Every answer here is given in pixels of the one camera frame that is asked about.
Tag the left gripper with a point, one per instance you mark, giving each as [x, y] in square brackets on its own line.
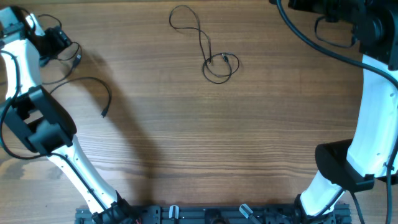
[59, 41]

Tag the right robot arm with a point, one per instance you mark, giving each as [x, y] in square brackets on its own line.
[353, 165]

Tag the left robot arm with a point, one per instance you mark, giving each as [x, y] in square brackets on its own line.
[39, 121]

